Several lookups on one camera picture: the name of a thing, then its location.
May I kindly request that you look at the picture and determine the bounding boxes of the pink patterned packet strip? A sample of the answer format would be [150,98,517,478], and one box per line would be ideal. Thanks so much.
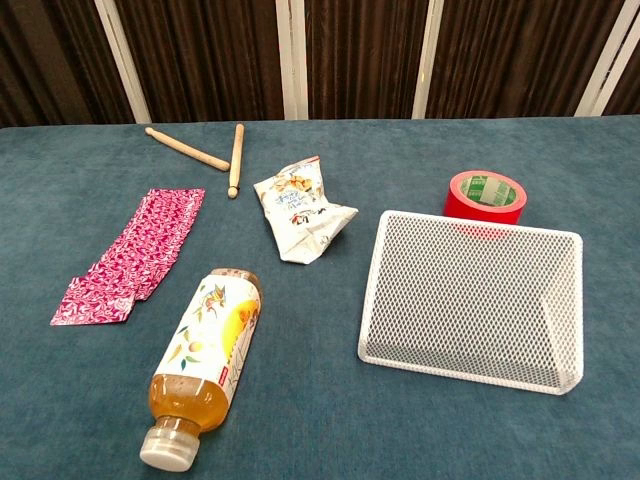
[88,187,207,303]

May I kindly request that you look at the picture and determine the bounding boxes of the crumpled white snack bag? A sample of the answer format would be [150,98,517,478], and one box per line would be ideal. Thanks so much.
[253,154,360,265]

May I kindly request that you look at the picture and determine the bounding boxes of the short wooden drumstick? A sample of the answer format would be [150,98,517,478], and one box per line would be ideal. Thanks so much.
[227,123,246,200]

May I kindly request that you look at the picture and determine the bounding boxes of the tea bottle with white cap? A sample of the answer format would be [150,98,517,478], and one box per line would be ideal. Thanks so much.
[138,267,264,473]

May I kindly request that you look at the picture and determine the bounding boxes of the long wooden drumstick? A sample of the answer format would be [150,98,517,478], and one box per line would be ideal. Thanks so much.
[144,126,231,173]

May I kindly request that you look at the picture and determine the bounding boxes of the red tape roll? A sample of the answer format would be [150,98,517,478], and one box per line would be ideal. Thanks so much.
[442,169,529,239]

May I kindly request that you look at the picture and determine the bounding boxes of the blue table cloth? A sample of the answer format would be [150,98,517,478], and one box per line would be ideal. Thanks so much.
[0,114,640,480]

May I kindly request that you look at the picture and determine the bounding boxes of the brown curtain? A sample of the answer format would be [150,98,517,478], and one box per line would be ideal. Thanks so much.
[0,0,640,129]

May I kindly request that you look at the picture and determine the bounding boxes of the white wire mesh basket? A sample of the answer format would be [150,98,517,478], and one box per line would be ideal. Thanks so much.
[357,209,585,397]

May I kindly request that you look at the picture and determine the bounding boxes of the white double frame post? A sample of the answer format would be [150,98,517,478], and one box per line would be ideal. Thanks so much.
[275,0,310,122]

